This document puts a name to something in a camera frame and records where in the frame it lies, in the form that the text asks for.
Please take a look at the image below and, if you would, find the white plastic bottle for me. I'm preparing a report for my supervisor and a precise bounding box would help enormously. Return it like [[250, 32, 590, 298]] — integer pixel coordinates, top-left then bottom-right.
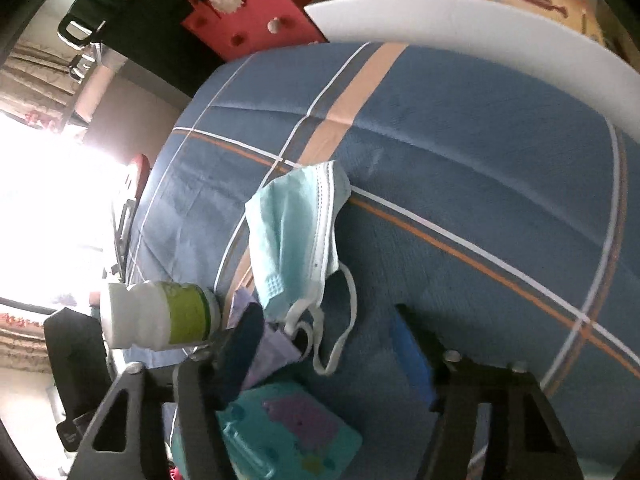
[[99, 281, 222, 352]]

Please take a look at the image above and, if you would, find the teal plastic toy box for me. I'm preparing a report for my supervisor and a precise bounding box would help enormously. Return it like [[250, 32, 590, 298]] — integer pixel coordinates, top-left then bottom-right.
[[170, 380, 363, 480]]

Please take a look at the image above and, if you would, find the purple wipes packet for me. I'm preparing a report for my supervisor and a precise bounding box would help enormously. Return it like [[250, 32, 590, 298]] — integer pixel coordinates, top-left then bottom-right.
[[227, 287, 303, 391]]

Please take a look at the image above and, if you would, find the white chair back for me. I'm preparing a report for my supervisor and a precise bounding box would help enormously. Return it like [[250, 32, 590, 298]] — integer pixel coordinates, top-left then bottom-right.
[[304, 0, 640, 133]]

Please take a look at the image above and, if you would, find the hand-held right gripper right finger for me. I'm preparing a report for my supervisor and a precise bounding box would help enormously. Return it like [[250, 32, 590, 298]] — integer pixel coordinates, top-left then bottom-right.
[[392, 304, 586, 480]]

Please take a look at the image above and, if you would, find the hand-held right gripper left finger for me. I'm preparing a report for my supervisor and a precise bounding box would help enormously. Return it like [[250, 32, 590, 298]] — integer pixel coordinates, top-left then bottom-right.
[[67, 302, 266, 480]]

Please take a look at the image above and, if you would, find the blue plaid tablecloth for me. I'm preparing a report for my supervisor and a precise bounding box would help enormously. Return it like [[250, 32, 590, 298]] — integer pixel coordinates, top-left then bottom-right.
[[122, 40, 640, 480]]

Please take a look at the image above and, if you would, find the red felt handbag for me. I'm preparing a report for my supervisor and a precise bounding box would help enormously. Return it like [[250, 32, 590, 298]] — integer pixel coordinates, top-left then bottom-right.
[[172, 0, 326, 63]]

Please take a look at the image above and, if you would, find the blue face mask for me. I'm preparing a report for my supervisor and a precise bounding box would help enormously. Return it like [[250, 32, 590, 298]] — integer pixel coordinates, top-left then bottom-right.
[[244, 160, 358, 376]]

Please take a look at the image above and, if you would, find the red plastic object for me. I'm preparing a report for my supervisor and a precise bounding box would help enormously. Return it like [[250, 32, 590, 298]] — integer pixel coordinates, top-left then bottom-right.
[[122, 154, 152, 201]]

